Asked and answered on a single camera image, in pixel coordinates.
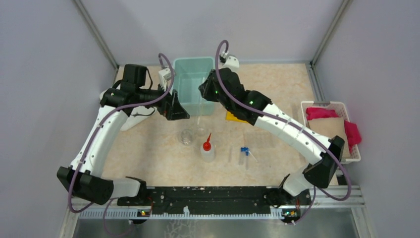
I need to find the pink cloth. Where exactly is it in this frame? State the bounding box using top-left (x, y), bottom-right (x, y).
top-left (306, 107), bottom-right (362, 149)

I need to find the teal plastic bin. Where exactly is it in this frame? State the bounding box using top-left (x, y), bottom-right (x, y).
top-left (173, 57), bottom-right (214, 117)

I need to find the blue-capped tube left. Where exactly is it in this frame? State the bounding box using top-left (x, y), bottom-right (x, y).
top-left (238, 147), bottom-right (246, 165)

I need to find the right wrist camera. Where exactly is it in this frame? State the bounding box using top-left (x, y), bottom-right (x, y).
top-left (219, 52), bottom-right (240, 72)

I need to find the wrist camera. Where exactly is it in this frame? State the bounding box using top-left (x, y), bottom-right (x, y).
top-left (158, 68), bottom-right (172, 89)
top-left (219, 52), bottom-right (240, 72)

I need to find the white perforated basket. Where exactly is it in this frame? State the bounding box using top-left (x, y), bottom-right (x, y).
top-left (300, 101), bottom-right (361, 164)

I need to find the clear glass beaker front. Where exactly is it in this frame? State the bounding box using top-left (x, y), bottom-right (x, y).
top-left (178, 129), bottom-right (194, 146)

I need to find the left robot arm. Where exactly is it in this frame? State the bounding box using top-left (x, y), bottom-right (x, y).
top-left (57, 64), bottom-right (190, 213)

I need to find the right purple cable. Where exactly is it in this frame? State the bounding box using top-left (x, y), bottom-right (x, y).
top-left (214, 40), bottom-right (352, 226)

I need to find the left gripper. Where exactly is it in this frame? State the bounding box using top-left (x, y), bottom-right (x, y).
top-left (137, 80), bottom-right (190, 120)

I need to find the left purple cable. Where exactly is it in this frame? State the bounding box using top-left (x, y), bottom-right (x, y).
top-left (67, 53), bottom-right (175, 237)

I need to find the white plastic lid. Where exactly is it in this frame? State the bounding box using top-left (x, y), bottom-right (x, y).
top-left (99, 88), bottom-right (158, 132)

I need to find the red-capped wash bottle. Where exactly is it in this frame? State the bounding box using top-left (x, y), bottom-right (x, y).
top-left (200, 133), bottom-right (215, 163)

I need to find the purple cable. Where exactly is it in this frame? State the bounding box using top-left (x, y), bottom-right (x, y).
top-left (67, 53), bottom-right (175, 237)
top-left (214, 40), bottom-right (352, 226)

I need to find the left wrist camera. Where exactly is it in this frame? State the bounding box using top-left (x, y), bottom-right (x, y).
top-left (158, 68), bottom-right (172, 89)

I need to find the clear glass beaker rear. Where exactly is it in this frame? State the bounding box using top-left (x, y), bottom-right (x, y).
top-left (194, 121), bottom-right (210, 137)

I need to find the brown paper bag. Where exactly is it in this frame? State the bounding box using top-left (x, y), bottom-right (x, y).
top-left (308, 118), bottom-right (351, 159)

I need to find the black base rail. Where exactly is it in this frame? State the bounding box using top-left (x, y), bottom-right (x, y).
top-left (117, 186), bottom-right (311, 215)

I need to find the yellow test tube rack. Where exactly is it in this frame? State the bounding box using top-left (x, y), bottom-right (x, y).
top-left (225, 112), bottom-right (247, 123)

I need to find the clear glass beaker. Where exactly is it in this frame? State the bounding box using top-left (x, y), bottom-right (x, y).
top-left (194, 121), bottom-right (210, 137)
top-left (178, 129), bottom-right (194, 146)

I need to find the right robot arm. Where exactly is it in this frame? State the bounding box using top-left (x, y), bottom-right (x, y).
top-left (198, 68), bottom-right (345, 204)

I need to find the clear test tube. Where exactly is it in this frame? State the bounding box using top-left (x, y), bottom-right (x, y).
top-left (197, 97), bottom-right (204, 128)
top-left (227, 146), bottom-right (232, 163)

